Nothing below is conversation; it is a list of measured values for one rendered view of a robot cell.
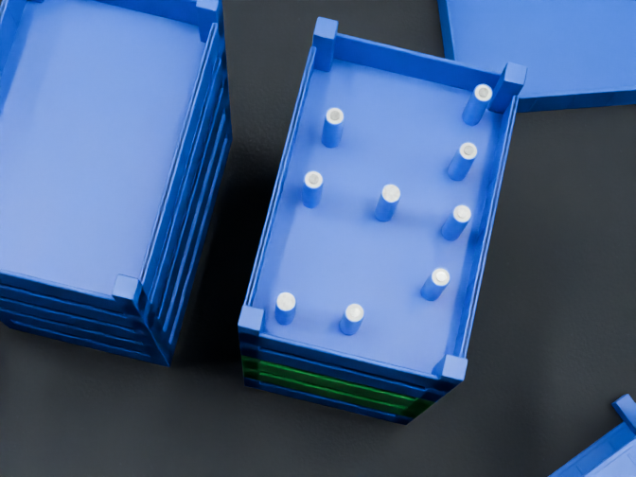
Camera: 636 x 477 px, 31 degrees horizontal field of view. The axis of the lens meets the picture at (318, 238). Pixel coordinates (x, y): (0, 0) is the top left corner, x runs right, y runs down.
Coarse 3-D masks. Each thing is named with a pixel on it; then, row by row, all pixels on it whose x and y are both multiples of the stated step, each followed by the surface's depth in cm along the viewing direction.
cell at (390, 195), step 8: (392, 184) 102; (384, 192) 102; (392, 192) 102; (400, 192) 102; (384, 200) 102; (392, 200) 102; (376, 208) 106; (384, 208) 104; (392, 208) 104; (376, 216) 108; (384, 216) 106; (392, 216) 107
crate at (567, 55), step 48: (480, 0) 150; (528, 0) 150; (576, 0) 150; (624, 0) 151; (480, 48) 148; (528, 48) 148; (576, 48) 149; (624, 48) 149; (528, 96) 141; (576, 96) 142; (624, 96) 144
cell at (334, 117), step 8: (328, 112) 104; (336, 112) 104; (328, 120) 104; (336, 120) 104; (328, 128) 105; (336, 128) 104; (328, 136) 107; (336, 136) 107; (328, 144) 109; (336, 144) 109
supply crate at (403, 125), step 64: (320, 64) 110; (384, 64) 111; (448, 64) 107; (512, 64) 104; (320, 128) 110; (384, 128) 110; (448, 128) 111; (512, 128) 106; (448, 192) 109; (256, 256) 101; (320, 256) 107; (384, 256) 107; (448, 256) 107; (256, 320) 97; (320, 320) 105; (384, 320) 105; (448, 320) 106; (448, 384) 100
